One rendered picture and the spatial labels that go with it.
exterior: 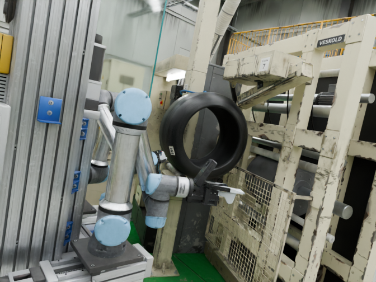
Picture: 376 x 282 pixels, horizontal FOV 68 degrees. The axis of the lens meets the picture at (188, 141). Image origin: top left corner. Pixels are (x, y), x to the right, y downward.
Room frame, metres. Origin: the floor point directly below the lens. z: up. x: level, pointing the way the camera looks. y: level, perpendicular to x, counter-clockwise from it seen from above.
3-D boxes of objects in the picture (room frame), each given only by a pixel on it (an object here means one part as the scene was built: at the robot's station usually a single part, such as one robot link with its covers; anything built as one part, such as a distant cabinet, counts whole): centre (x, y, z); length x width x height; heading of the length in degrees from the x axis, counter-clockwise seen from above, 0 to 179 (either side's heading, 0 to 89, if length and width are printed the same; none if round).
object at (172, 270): (2.23, 0.03, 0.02); 0.27 x 0.27 x 0.04; 21
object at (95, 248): (1.07, 0.24, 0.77); 0.15 x 0.15 x 0.10
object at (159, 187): (0.99, 0.06, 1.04); 0.11 x 0.08 x 0.09; 105
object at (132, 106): (0.94, 0.21, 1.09); 0.15 x 0.12 x 0.55; 15
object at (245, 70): (2.00, -0.40, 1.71); 0.61 x 0.25 x 0.15; 21
